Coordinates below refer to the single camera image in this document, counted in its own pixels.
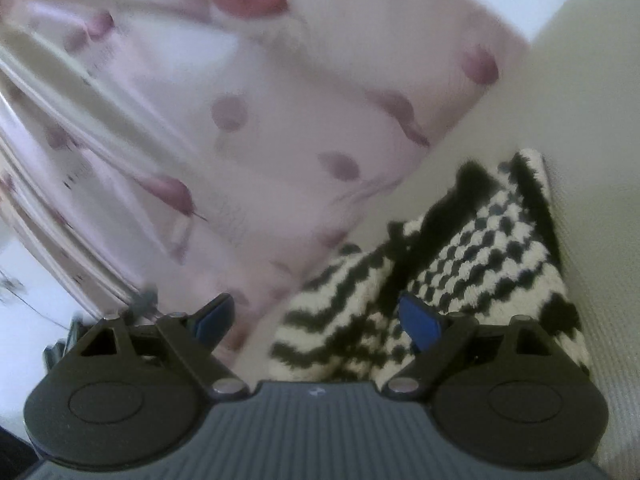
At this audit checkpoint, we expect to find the black white striped knit sweater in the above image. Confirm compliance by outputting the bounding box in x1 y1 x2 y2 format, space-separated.
268 150 590 384

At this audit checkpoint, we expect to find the pink leaf print curtain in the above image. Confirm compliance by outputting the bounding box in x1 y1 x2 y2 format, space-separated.
1 0 526 360

